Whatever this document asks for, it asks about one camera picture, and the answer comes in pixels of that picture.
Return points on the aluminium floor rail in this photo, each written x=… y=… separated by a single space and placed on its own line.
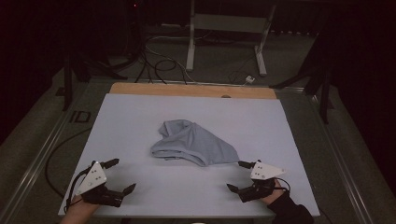
x=334 y=155
x=39 y=155

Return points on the person's right hand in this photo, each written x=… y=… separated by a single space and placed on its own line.
x=276 y=192

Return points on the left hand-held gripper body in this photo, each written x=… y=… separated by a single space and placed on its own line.
x=93 y=180

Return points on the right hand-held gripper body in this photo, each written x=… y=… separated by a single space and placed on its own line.
x=264 y=171

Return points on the white board table cover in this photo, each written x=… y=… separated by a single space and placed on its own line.
x=140 y=118

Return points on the grey metal frame stand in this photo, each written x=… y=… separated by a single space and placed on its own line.
x=230 y=23

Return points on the white plug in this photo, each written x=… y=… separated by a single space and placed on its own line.
x=250 y=79

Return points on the black tripod stand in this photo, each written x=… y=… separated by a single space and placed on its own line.
x=67 y=87
x=325 y=99

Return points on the person's left hand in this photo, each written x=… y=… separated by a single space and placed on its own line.
x=77 y=213

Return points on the light grey tank top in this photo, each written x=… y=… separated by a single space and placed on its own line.
x=193 y=143

